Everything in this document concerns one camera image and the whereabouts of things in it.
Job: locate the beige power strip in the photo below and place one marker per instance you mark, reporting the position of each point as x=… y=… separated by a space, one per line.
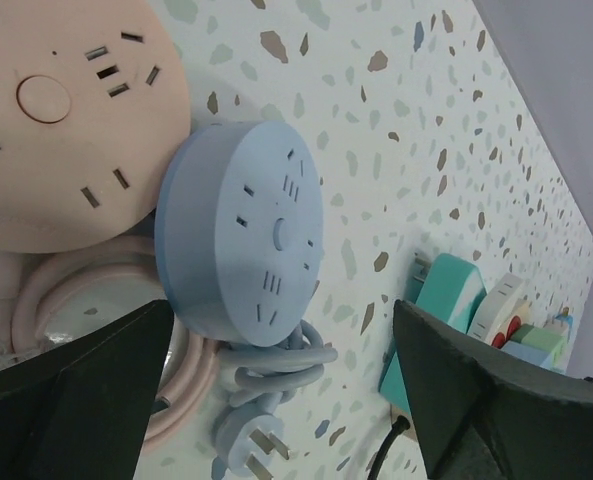
x=516 y=320

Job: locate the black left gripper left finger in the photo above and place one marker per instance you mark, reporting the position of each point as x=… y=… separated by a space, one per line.
x=81 y=410

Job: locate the light blue cube plug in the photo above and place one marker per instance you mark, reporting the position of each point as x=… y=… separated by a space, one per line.
x=562 y=324

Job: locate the light blue round socket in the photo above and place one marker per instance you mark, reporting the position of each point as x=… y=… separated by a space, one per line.
x=239 y=232

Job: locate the teal triangular power socket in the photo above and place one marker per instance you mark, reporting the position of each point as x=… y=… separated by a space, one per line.
x=449 y=288

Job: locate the pink round socket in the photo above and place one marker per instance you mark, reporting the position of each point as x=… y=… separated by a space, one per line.
x=93 y=104

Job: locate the white square adapter plug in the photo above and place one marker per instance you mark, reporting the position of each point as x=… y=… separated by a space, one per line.
x=495 y=307

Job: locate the green cube plug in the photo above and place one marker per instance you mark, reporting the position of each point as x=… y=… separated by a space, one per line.
x=538 y=346

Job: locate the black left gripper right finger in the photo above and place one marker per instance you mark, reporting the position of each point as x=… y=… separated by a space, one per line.
x=480 y=413

